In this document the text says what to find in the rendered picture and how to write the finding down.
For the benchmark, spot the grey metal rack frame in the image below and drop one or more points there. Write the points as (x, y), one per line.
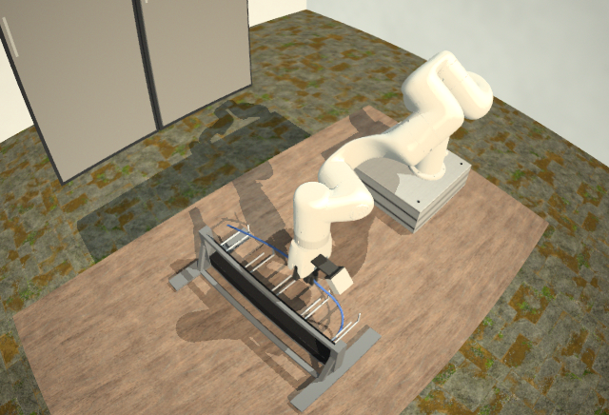
(304, 334)

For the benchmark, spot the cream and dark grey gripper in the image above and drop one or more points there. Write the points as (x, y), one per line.
(300, 258)

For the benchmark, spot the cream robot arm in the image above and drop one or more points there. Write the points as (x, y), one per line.
(341, 196)

